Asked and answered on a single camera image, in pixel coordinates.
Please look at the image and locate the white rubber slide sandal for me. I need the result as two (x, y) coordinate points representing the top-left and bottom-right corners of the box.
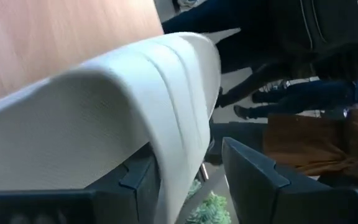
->
(0, 30), (222, 224)

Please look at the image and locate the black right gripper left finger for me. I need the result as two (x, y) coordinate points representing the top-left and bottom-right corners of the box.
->
(0, 143), (163, 224)

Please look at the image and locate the black-framed wooden shoe shelf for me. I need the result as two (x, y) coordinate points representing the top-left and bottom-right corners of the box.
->
(0, 0), (165, 106)

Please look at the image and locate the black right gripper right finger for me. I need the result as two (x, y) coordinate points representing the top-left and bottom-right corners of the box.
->
(221, 136), (358, 224)

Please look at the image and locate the green artificial succulent plant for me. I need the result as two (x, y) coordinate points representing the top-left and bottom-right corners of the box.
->
(185, 179), (232, 224)

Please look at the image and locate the person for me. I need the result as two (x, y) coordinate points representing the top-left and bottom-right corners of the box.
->
(233, 79), (358, 121)
(162, 0), (358, 110)
(262, 102), (358, 184)

